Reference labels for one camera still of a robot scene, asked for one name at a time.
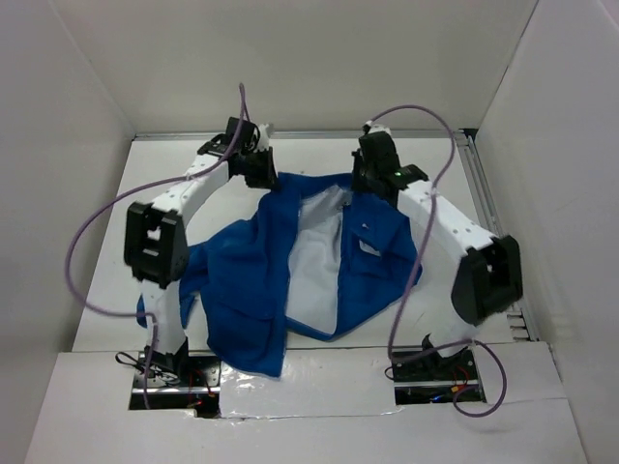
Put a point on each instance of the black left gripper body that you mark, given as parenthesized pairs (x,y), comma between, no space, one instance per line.
(257,167)

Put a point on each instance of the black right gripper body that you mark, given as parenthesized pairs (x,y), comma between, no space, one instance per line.
(362,174)

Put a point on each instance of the blue zip jacket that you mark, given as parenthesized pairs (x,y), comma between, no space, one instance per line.
(316,258)

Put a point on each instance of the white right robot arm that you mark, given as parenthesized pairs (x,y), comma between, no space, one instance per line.
(486,269)

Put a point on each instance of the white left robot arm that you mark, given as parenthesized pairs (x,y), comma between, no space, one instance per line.
(156,246)

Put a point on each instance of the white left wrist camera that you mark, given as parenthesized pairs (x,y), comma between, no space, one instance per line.
(260,140)

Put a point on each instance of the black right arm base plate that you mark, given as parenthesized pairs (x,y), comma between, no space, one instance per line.
(434,379)

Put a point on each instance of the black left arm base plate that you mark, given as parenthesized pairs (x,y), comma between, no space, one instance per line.
(198,389)

